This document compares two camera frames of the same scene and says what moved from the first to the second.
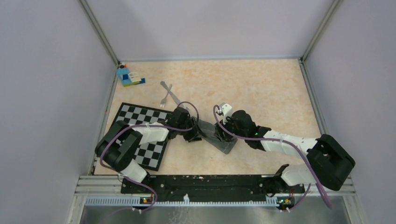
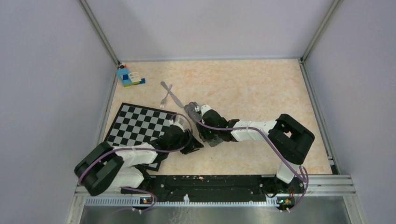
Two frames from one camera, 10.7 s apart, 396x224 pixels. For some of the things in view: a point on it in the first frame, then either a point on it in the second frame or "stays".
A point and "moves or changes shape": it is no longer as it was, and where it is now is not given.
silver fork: [163, 101] stays
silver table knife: [175, 99] stays
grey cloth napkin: [207, 132] moves or changes shape
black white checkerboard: [149, 154] stays
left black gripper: [194, 135] → [192, 145]
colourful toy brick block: [129, 79] stays
